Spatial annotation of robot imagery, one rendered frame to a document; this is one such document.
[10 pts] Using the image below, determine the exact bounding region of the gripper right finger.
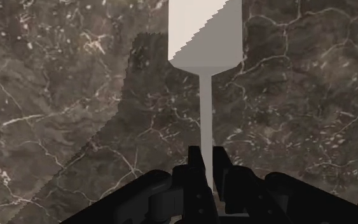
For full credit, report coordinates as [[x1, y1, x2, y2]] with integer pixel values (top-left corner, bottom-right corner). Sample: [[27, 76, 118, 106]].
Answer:
[[212, 146, 358, 224]]

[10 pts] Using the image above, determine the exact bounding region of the white spatula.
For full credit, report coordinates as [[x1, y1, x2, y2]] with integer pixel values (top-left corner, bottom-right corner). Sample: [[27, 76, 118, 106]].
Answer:
[[168, 0, 244, 192]]

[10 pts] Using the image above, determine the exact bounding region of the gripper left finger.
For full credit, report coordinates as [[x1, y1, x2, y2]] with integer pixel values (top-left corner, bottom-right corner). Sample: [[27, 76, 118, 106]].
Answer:
[[60, 145, 219, 224]]

